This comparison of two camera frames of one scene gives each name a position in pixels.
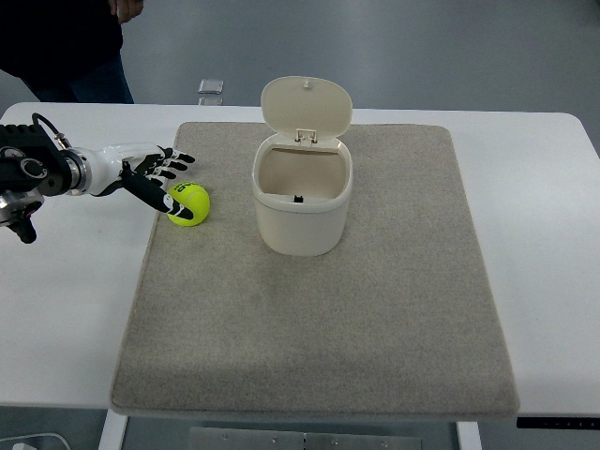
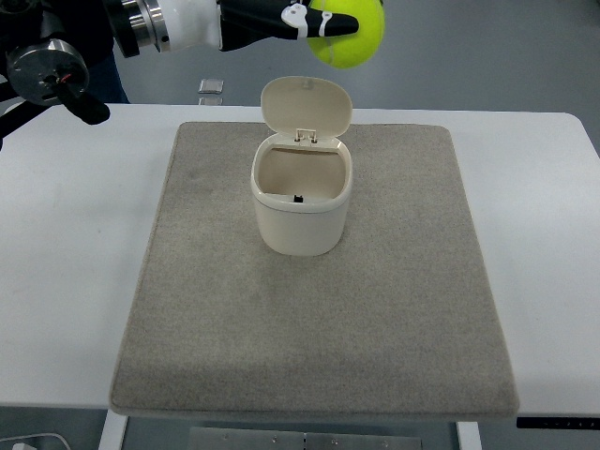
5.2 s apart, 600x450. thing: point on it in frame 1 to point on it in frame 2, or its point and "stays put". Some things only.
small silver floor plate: (212, 86) stays put
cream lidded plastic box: (302, 173) stays put
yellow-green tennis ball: (193, 197) to (353, 50)
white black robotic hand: (142, 167) to (225, 23)
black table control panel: (558, 423) stays put
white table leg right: (469, 435) stays put
